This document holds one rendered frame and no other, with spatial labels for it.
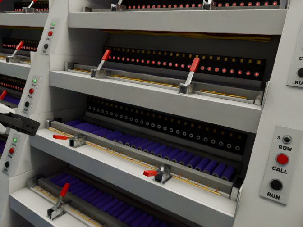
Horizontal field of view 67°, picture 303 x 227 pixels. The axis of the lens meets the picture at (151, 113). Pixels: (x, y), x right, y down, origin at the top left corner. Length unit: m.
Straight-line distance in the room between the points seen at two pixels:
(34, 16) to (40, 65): 0.22
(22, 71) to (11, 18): 0.26
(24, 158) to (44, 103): 0.18
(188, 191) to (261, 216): 0.13
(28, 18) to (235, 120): 0.81
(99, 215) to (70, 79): 0.38
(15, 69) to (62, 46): 0.22
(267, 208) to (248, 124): 0.14
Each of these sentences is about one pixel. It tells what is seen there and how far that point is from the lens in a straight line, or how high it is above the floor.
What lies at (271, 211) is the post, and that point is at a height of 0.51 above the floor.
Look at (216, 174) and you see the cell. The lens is 0.54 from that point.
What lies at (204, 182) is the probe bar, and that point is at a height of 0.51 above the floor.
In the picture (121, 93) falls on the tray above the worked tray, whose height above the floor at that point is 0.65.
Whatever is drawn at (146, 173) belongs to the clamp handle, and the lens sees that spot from 0.44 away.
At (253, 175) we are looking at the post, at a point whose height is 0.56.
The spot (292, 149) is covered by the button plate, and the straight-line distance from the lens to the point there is 0.44.
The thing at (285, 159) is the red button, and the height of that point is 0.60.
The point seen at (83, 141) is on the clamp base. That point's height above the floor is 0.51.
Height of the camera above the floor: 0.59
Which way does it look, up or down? 4 degrees up
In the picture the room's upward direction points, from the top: 16 degrees clockwise
